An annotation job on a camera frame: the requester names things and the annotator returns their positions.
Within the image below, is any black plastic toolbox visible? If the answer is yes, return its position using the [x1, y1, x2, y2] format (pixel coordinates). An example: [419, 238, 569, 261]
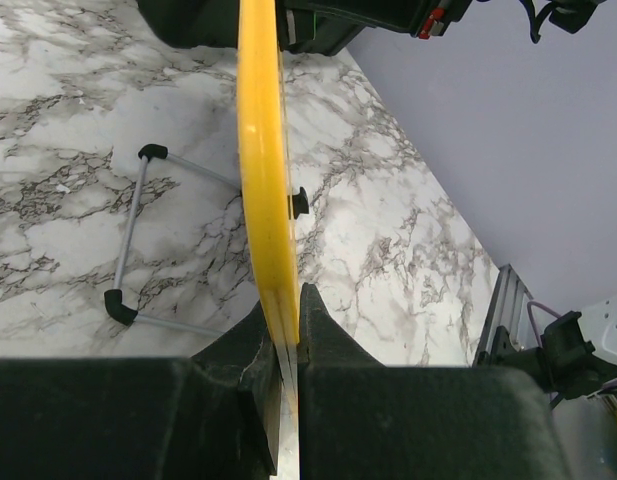
[137, 0, 471, 56]

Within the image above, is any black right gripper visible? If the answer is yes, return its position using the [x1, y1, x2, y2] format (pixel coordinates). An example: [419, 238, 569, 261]
[515, 0, 601, 44]

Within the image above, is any yellow framed whiteboard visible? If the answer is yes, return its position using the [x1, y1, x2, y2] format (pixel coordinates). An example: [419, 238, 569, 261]
[236, 0, 302, 406]

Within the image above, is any grey wire whiteboard stand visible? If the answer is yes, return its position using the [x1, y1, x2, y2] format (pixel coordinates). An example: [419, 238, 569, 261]
[103, 143, 310, 336]

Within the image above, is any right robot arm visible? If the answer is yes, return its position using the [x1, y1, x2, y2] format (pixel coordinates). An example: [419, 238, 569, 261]
[473, 266, 617, 421]

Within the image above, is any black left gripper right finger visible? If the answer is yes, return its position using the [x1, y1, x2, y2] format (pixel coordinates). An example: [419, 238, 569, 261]
[298, 284, 571, 479]

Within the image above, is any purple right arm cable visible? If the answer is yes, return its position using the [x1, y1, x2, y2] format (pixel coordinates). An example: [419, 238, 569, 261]
[526, 300, 564, 351]

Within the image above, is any aluminium frame rail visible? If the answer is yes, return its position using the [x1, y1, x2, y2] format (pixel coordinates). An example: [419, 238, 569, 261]
[472, 264, 537, 366]

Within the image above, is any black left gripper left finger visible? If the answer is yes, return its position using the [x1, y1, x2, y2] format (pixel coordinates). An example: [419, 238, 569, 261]
[0, 307, 281, 479]

